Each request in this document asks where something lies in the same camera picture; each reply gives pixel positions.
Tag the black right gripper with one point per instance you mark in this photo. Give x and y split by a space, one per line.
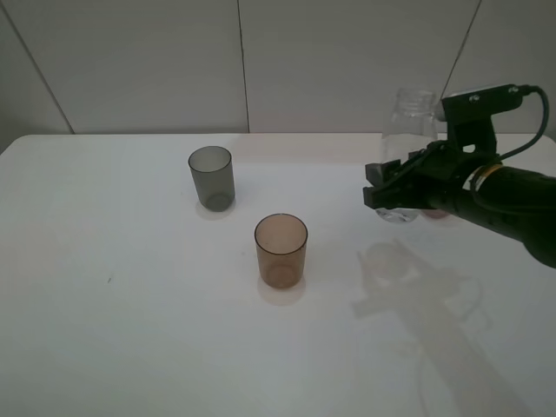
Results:
442 177

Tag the clear plastic water bottle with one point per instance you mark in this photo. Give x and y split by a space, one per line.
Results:
411 126

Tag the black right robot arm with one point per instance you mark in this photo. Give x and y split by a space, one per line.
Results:
528 209

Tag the pink translucent plastic cup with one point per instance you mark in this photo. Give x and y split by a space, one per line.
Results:
434 214

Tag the brown translucent plastic cup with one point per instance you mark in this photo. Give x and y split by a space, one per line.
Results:
281 241

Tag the grey translucent plastic cup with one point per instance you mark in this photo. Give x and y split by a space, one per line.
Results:
211 168

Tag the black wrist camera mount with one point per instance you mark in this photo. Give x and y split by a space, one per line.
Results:
468 115

